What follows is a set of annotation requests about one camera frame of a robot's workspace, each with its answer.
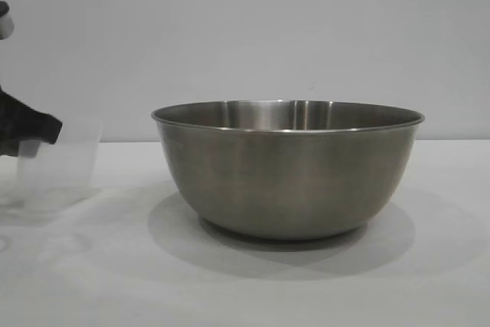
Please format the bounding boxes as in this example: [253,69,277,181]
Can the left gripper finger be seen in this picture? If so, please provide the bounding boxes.
[0,89,64,158]

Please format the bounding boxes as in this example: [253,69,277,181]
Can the clear plastic measuring cup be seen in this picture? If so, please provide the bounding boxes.
[16,116,103,223]

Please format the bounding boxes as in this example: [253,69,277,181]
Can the stainless steel mixing bowl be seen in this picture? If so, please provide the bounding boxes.
[150,100,426,242]

